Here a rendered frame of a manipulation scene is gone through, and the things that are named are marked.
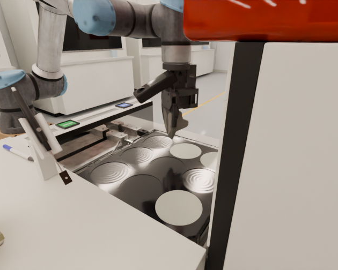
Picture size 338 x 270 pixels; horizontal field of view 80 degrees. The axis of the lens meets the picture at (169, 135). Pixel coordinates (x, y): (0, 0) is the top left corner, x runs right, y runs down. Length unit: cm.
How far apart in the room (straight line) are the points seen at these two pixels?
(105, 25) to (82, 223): 37
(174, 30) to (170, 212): 40
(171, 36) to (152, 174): 34
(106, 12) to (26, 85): 60
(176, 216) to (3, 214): 30
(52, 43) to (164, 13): 53
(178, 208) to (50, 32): 75
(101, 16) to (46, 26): 48
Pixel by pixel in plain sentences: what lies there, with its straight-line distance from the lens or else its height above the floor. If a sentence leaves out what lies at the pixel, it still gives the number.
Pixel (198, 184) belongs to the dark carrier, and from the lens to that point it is 52.
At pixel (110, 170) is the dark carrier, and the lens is 58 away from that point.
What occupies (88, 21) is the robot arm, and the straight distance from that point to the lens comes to 47.
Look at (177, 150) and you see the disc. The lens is 65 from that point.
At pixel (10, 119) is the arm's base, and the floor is 94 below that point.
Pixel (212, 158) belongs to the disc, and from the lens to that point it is 62.
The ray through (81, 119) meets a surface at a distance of 80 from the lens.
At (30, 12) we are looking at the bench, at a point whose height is 156.
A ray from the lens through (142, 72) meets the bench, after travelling 522.
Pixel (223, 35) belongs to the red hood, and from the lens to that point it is 19.
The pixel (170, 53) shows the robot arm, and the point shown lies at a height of 119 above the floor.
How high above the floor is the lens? 122
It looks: 25 degrees down
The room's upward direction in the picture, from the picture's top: straight up
